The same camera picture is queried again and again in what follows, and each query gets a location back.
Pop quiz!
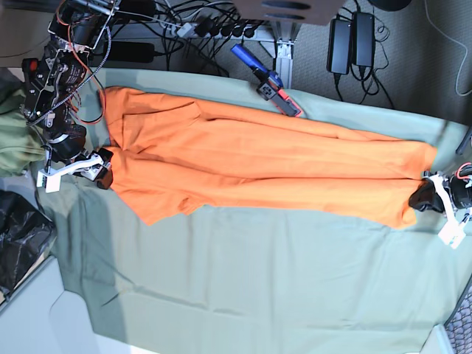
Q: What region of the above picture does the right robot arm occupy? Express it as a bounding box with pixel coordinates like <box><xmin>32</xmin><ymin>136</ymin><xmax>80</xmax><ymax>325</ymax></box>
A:
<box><xmin>21</xmin><ymin>1</ymin><xmax>120</xmax><ymax>192</ymax></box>

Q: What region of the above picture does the blue handled clamp on table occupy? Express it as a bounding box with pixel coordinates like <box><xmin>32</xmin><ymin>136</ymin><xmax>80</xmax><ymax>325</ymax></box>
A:
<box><xmin>231</xmin><ymin>44</ymin><xmax>303</xmax><ymax>117</ymax></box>

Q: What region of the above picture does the right black power brick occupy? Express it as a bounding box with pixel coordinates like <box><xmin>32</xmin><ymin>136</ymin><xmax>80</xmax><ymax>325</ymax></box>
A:
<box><xmin>352</xmin><ymin>12</ymin><xmax>375</xmax><ymax>67</ymax></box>

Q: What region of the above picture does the left black power brick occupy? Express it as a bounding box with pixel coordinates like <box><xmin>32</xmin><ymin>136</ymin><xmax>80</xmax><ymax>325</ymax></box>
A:
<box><xmin>327</xmin><ymin>18</ymin><xmax>351</xmax><ymax>74</ymax></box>

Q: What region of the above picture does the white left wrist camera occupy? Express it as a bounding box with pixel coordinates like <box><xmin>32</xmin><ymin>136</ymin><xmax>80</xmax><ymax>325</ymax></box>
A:
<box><xmin>438</xmin><ymin>221</ymin><xmax>467</xmax><ymax>249</ymax></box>

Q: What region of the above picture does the olive green garment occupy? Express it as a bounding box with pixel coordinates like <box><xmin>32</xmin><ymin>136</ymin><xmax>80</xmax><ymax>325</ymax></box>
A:
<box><xmin>1</xmin><ymin>86</ymin><xmax>44</xmax><ymax>178</ymax></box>

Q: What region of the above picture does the white power strip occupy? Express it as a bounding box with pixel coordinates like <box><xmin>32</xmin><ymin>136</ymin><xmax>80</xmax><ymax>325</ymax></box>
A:
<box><xmin>162</xmin><ymin>19</ymin><xmax>274</xmax><ymax>41</ymax></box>

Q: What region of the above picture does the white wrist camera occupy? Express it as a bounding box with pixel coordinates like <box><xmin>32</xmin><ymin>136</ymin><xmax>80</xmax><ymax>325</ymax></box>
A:
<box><xmin>438</xmin><ymin>221</ymin><xmax>467</xmax><ymax>249</ymax></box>
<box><xmin>36</xmin><ymin>170</ymin><xmax>61</xmax><ymax>193</ymax></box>

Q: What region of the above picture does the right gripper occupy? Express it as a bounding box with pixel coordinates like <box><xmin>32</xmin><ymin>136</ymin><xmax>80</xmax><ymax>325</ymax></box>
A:
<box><xmin>43</xmin><ymin>132</ymin><xmax>114</xmax><ymax>190</ymax></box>

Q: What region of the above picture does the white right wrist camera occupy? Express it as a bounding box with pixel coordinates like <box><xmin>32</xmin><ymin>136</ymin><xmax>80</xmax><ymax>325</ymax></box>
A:
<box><xmin>36</xmin><ymin>170</ymin><xmax>61</xmax><ymax>193</ymax></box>

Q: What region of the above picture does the black plastic bag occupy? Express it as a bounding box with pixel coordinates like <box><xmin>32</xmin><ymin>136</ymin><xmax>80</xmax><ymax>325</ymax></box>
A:
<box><xmin>1</xmin><ymin>190</ymin><xmax>55</xmax><ymax>299</ymax></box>

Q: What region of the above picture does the aluminium frame post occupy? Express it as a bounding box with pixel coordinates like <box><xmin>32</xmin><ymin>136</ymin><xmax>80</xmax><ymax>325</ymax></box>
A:
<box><xmin>271</xmin><ymin>21</ymin><xmax>301</xmax><ymax>89</ymax></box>

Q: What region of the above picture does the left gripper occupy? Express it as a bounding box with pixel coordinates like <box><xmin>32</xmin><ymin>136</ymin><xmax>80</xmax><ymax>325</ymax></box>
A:
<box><xmin>409</xmin><ymin>164</ymin><xmax>471</xmax><ymax>229</ymax></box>

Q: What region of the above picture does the orange T-shirt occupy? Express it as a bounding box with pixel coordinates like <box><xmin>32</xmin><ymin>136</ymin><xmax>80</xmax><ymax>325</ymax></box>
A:
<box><xmin>105</xmin><ymin>87</ymin><xmax>437</xmax><ymax>229</ymax></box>

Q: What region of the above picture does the black power brick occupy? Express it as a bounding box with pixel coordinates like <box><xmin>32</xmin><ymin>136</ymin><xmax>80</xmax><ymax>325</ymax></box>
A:
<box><xmin>327</xmin><ymin>18</ymin><xmax>351</xmax><ymax>74</ymax></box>
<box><xmin>352</xmin><ymin>12</ymin><xmax>375</xmax><ymax>67</ymax></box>

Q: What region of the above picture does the green table cloth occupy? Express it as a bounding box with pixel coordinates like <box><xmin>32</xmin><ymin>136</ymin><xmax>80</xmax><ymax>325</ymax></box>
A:
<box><xmin>30</xmin><ymin>67</ymin><xmax>472</xmax><ymax>354</ymax></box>

